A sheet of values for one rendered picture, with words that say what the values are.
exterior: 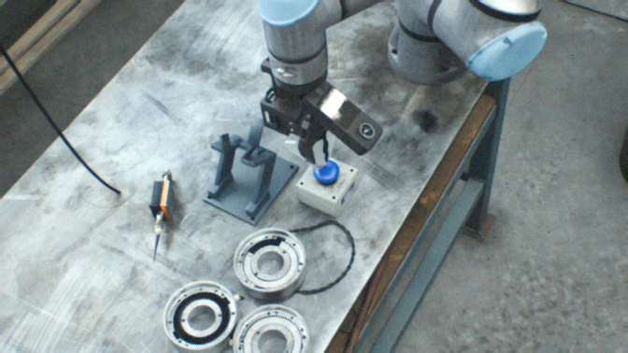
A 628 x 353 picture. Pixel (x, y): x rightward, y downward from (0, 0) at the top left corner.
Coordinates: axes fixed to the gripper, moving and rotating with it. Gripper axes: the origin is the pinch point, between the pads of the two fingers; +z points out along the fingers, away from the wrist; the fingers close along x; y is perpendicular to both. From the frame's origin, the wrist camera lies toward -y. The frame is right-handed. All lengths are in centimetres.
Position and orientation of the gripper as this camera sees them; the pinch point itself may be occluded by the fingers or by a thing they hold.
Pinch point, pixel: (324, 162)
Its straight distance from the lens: 118.1
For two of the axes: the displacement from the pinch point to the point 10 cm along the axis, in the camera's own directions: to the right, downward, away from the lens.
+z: 0.8, 5.7, 8.2
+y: -8.6, -3.8, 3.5
